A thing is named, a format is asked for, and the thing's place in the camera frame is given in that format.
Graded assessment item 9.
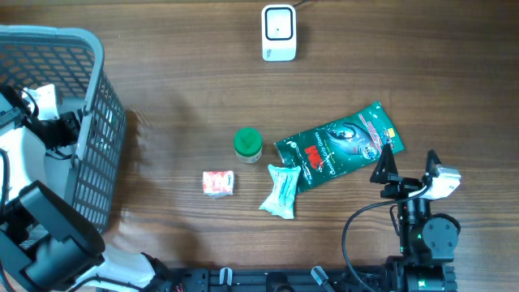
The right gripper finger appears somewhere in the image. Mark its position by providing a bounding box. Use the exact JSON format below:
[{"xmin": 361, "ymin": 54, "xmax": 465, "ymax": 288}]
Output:
[
  {"xmin": 424, "ymin": 149, "xmax": 441, "ymax": 178},
  {"xmin": 370, "ymin": 144, "xmax": 399, "ymax": 183}
]

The green 3M gloves packet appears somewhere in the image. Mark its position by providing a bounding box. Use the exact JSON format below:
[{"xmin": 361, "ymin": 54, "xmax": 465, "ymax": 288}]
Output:
[{"xmin": 275, "ymin": 101, "xmax": 405, "ymax": 193}]

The mint tissue pack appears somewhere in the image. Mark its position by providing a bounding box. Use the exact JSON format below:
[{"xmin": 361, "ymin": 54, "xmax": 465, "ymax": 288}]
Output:
[{"xmin": 259, "ymin": 165, "xmax": 301, "ymax": 220}]

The chicken seasoning jar green lid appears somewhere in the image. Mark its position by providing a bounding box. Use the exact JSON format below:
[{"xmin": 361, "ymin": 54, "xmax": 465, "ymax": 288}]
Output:
[{"xmin": 234, "ymin": 127, "xmax": 263, "ymax": 164}]

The red tissue box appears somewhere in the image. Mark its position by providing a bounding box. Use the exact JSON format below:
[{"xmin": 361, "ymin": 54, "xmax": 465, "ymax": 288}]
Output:
[{"xmin": 202, "ymin": 170, "xmax": 234, "ymax": 198}]

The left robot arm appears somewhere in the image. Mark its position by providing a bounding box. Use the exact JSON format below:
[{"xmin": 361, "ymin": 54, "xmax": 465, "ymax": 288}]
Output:
[{"xmin": 1, "ymin": 85, "xmax": 171, "ymax": 291}]

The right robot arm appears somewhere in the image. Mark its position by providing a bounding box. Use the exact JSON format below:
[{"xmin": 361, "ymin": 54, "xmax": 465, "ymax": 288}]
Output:
[{"xmin": 370, "ymin": 144, "xmax": 461, "ymax": 292}]

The grey plastic mesh basket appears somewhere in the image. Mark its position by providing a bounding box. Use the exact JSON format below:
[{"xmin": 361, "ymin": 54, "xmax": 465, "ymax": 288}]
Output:
[{"xmin": 1, "ymin": 25, "xmax": 127, "ymax": 232}]

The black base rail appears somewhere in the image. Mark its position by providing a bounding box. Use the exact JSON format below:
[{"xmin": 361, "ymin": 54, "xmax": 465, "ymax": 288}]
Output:
[{"xmin": 161, "ymin": 265, "xmax": 457, "ymax": 292}]

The black right camera cable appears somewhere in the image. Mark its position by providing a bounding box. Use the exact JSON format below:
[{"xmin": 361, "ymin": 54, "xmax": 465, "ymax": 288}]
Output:
[{"xmin": 341, "ymin": 184, "xmax": 431, "ymax": 292}]

